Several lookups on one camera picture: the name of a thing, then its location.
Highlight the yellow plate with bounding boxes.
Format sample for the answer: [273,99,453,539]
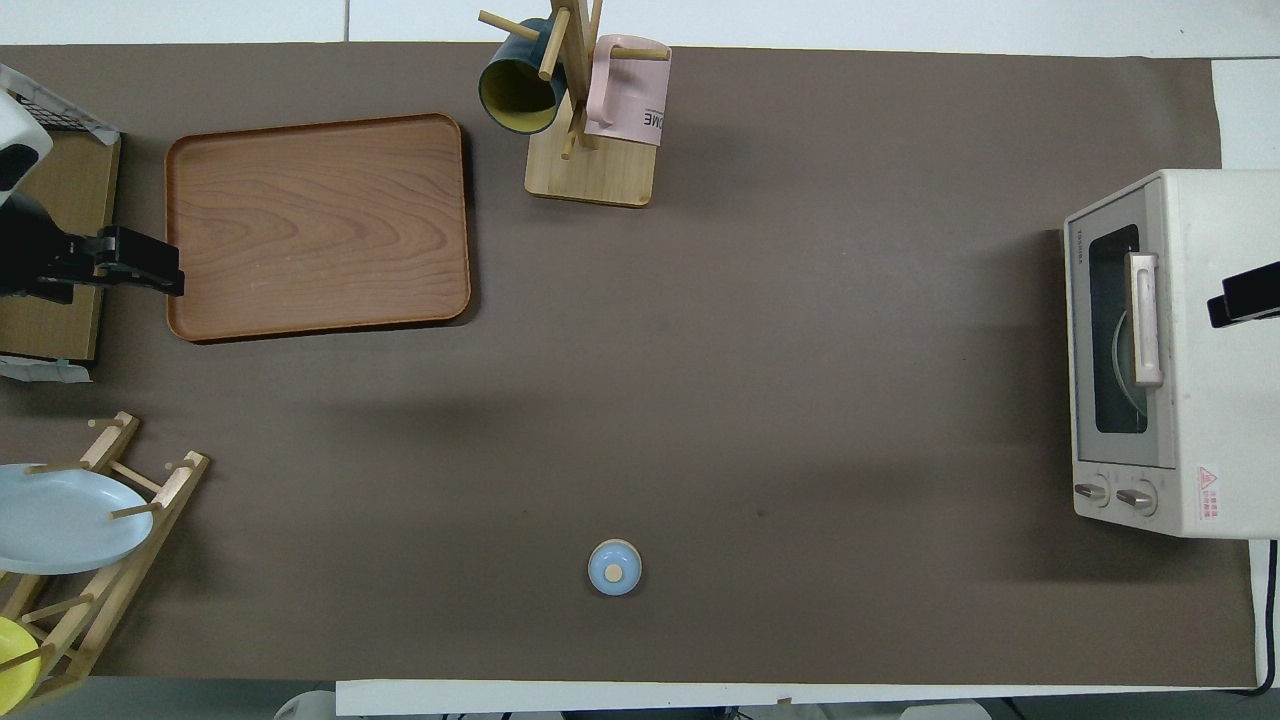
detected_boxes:
[0,615,44,710]

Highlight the white plastic wrapped mesh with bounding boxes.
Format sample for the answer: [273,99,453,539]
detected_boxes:
[0,64,122,147]

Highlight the white plastic scrap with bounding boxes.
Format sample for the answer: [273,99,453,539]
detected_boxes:
[0,354,97,385]

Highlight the brown wooden tray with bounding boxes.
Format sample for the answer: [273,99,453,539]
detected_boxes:
[164,112,473,345]

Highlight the pink mug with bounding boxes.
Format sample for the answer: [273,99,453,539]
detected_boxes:
[584,34,673,149]

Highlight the wooden dish rack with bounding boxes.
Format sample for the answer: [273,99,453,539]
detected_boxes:
[0,411,212,714]

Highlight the black oven power cable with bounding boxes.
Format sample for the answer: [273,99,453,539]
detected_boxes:
[1238,538,1280,698]

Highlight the wooden mug tree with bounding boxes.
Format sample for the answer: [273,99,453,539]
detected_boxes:
[476,0,672,210]

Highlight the brown table mat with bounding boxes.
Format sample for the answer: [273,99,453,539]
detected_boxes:
[0,41,1259,693]

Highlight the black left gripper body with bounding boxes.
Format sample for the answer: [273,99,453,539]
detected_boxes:
[0,193,102,305]

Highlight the dark blue mug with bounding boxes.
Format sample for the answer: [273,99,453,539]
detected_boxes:
[477,17,572,137]

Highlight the oven door with handle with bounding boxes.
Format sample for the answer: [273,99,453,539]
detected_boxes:
[1064,176,1197,471]

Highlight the wire basket wooden shelf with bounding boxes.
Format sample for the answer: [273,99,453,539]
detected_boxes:
[0,130,124,364]

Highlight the light green plate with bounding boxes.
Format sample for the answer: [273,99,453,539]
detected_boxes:
[1110,308,1149,421]

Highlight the light blue plate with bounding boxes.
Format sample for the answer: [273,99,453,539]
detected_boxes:
[0,462,156,576]

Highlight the small blue bell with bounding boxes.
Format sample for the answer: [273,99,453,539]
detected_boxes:
[586,537,644,598]

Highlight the white toaster oven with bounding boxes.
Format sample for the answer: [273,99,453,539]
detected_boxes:
[1062,168,1280,542]

